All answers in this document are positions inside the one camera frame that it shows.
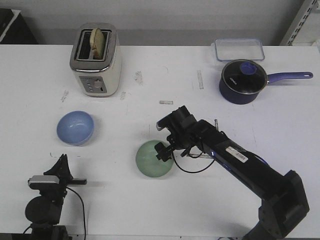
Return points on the green bowl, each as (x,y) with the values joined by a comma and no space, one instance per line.
(147,162)

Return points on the clear plastic food container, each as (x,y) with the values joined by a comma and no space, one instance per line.
(229,49)

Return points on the slice of toast bread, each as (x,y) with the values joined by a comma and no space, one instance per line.
(97,43)

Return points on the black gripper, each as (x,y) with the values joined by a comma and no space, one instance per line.
(54,183)
(178,122)

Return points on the dark blue saucepan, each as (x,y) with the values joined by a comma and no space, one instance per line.
(242,99)

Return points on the glass pot lid blue knob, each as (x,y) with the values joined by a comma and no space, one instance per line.
(244,76)

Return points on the cream and chrome toaster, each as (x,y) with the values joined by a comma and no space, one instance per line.
(97,77)

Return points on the grey metal shelf upright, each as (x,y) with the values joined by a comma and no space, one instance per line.
(304,29)

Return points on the blue bowl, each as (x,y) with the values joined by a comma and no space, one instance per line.
(75,128)

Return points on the black box in corner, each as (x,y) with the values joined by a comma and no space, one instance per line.
(14,29)

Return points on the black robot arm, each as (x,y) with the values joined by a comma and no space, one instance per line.
(44,211)
(283,199)

